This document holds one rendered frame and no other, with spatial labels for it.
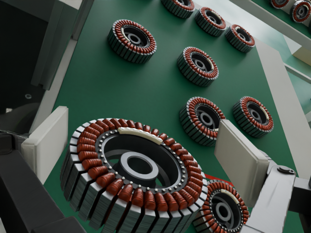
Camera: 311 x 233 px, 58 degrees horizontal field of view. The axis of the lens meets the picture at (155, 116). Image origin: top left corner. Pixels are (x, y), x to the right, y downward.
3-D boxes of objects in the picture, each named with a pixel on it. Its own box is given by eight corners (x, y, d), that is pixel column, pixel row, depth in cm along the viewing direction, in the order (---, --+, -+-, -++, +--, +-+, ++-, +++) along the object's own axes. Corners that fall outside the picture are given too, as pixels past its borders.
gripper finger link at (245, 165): (258, 159, 15) (271, 161, 15) (220, 118, 21) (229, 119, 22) (245, 208, 16) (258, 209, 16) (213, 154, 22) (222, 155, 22)
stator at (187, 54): (184, 84, 69) (193, 74, 66) (171, 52, 74) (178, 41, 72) (216, 89, 75) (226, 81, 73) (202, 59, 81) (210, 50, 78)
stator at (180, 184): (205, 261, 20) (232, 226, 18) (42, 236, 17) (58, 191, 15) (176, 162, 30) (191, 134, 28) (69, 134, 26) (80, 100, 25)
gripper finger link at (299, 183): (283, 190, 13) (340, 193, 14) (244, 147, 18) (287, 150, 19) (275, 216, 14) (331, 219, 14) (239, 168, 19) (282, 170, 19)
